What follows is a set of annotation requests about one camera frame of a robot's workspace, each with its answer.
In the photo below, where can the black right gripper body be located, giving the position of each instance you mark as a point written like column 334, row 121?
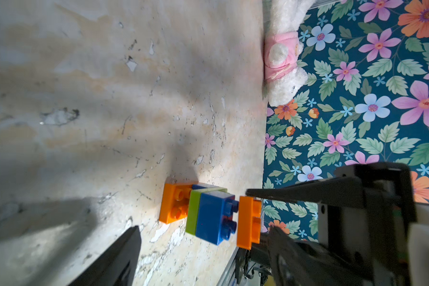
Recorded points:
column 367, row 218

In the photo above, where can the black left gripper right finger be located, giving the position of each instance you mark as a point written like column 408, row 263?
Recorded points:
column 307, row 263

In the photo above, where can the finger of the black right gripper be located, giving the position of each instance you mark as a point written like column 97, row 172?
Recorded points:
column 307, row 191

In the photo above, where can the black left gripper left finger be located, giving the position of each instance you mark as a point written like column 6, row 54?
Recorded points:
column 117, row 265

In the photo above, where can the orange lego brick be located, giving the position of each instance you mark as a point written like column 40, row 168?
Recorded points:
column 175, row 202
column 249, row 222

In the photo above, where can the blue square lego brick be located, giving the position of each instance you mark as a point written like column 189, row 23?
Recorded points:
column 203, row 186
column 215, row 222

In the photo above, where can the green lego brick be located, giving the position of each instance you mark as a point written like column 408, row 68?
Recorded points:
column 193, row 210

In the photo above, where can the white bunny plush toy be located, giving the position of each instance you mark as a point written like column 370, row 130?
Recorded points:
column 282, row 48

